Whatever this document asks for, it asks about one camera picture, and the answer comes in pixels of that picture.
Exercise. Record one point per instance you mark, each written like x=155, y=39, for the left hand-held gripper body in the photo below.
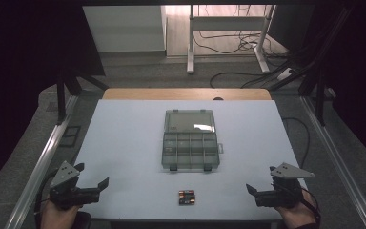
x=73, y=194

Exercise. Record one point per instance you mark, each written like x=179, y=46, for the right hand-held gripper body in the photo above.
x=281, y=192

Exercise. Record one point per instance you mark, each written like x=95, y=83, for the white metal desk frame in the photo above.
x=227, y=23

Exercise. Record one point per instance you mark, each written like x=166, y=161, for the white power strip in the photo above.
x=285, y=73

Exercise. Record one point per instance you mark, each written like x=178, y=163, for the aluminium rail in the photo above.
x=336, y=159
x=41, y=168

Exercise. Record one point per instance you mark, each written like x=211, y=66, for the transparent grey compartment box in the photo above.
x=190, y=140

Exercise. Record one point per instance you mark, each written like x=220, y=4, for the white cabinet panel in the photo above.
x=124, y=28

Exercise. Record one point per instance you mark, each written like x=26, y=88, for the dark floor socket plate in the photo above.
x=70, y=136

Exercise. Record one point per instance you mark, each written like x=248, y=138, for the black metal stand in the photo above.
x=320, y=95
x=64, y=92

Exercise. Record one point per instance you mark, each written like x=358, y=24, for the wooden table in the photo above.
x=158, y=94

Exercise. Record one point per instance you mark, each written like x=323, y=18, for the person's right hand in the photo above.
x=298, y=216

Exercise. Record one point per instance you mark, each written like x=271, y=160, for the person's left hand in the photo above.
x=58, y=218

